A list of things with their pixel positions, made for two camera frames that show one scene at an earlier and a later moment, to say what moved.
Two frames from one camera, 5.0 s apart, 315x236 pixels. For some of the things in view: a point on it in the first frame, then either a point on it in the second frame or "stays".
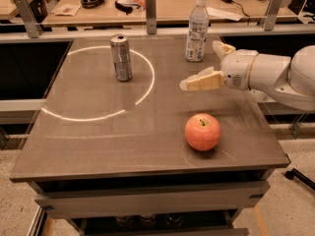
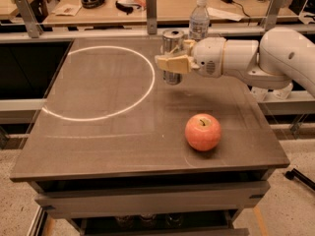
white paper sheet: (220, 14) stays
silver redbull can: (121, 56) to (172, 43)
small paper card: (69, 10) stays
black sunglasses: (127, 8) stays
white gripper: (236, 69) to (209, 55)
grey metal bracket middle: (151, 12) stays
